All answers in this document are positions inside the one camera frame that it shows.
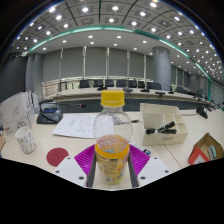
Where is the white dotted paper cup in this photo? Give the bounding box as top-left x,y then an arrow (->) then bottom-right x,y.
14,125 -> 37,155

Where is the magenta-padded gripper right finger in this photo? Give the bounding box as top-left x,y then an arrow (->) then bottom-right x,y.
127,143 -> 173,188

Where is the yellow-capped clear drink bottle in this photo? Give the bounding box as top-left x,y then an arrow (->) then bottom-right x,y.
92,89 -> 134,186

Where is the white divided organizer tray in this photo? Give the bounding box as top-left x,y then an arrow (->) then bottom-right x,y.
139,102 -> 189,146

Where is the long conference desk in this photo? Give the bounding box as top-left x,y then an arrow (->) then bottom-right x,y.
53,87 -> 214,107

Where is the black desk microphone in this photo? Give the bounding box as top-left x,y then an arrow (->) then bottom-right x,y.
195,105 -> 209,120

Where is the printed white paper sheet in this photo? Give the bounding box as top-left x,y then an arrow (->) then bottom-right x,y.
51,113 -> 101,139

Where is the brown cardboard piece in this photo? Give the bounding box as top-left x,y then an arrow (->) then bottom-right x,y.
0,129 -> 7,153

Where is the white copy paper box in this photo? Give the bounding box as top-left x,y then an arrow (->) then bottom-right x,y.
0,90 -> 36,136

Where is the group of ceiling lights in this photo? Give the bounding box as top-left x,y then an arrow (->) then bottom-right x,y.
13,1 -> 224,81

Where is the small white oblong box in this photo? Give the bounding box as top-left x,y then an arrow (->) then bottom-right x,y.
137,144 -> 153,157

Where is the flat round red coaster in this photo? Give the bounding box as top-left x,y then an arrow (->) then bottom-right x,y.
46,147 -> 70,167

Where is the black conference desk unit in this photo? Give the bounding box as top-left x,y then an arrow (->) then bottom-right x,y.
35,99 -> 64,125

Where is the row of black office chairs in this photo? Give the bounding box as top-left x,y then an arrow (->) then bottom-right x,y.
58,78 -> 163,92

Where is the open red-sided cardboard box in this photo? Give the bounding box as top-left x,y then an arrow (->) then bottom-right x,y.
187,132 -> 224,166

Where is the black handheld tool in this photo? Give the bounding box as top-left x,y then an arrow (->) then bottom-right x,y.
145,120 -> 178,136

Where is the group of black desk microphones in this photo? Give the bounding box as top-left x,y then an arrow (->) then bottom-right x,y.
96,84 -> 176,98

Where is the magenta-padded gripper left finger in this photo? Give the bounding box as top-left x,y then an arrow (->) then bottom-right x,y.
54,143 -> 98,188

